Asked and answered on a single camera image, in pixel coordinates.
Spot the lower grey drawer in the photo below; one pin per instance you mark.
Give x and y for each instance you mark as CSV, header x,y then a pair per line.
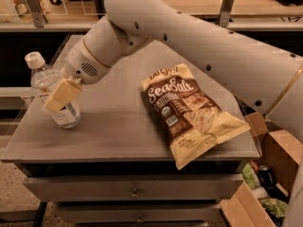
x,y
140,213

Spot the grey drawer cabinet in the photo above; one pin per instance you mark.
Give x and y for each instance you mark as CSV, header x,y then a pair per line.
x,y
118,134

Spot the left metal bracket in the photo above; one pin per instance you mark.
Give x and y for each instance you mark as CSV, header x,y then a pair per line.
x,y
37,13

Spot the grey drawer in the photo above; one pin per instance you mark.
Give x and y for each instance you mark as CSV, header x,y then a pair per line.
x,y
140,213
134,187

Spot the light green packet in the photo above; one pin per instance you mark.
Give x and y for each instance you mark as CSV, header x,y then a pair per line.
x,y
250,176

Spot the upper grey drawer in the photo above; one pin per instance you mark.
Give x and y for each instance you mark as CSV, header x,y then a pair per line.
x,y
134,187

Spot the metal bracket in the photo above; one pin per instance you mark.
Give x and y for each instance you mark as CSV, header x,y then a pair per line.
x,y
225,13
37,13

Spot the dark soda can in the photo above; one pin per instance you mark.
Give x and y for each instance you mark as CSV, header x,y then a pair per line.
x,y
265,176

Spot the white bag with orange label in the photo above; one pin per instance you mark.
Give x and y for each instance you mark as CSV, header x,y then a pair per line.
x,y
15,11

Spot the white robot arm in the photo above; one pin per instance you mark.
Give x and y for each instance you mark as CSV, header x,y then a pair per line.
x,y
264,77

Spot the brown sea salt chip bag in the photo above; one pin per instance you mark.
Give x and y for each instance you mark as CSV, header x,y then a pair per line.
x,y
194,121

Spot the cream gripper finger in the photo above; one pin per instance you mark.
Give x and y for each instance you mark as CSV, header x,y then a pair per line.
x,y
65,91

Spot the green snack bag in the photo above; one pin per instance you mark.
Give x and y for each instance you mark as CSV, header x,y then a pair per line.
x,y
274,207

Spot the right metal bracket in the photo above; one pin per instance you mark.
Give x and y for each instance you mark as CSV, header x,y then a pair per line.
x,y
225,13

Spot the cardboard box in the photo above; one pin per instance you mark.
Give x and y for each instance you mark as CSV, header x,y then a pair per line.
x,y
282,153

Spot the clear plastic water bottle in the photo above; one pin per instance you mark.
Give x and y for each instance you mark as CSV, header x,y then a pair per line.
x,y
44,78

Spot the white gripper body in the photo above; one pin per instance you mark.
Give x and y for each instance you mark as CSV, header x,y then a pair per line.
x,y
82,61

